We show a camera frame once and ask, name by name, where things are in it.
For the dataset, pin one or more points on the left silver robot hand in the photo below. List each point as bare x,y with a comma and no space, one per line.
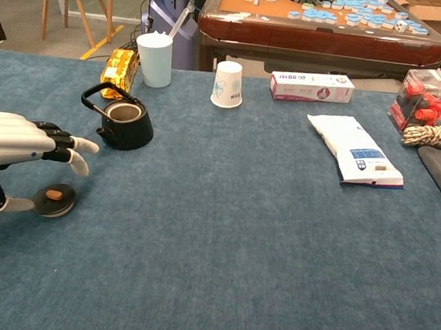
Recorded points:
6,138

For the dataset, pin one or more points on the black teapot lid orange knob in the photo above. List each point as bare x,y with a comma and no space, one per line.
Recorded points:
56,206

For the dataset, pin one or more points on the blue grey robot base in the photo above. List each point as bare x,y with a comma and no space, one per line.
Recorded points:
166,5

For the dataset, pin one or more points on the black cast iron teapot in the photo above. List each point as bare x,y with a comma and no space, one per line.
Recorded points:
129,132

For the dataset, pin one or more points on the gold foil tea package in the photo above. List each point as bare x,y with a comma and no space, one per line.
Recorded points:
118,67

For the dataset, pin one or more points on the light blue plastic cup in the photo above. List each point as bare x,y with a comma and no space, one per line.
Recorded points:
154,63

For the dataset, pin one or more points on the translucent plastic stick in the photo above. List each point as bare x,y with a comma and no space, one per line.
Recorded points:
179,22

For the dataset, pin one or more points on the blue carpet table mat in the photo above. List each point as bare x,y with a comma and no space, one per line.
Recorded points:
213,231

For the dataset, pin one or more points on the white paper cup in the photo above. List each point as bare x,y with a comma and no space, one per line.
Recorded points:
227,85

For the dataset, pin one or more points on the white pink toothpaste box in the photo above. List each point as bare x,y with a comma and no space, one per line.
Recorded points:
311,88

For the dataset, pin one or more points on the blue white mahjong tile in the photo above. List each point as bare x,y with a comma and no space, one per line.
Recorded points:
420,30
294,14

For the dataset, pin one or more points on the brown mahjong table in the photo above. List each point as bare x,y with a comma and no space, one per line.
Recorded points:
316,39

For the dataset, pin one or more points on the white plastic bag package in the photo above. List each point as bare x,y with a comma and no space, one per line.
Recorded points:
356,148

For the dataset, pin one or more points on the white faced mahjong tile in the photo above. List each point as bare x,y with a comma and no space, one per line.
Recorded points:
402,25

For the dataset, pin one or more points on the clear box with red items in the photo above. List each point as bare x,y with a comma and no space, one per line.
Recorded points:
420,103

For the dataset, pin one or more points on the brown cardboard box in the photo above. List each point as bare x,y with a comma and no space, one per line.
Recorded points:
437,14

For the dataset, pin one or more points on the light wooden post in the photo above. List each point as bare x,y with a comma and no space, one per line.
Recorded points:
110,3

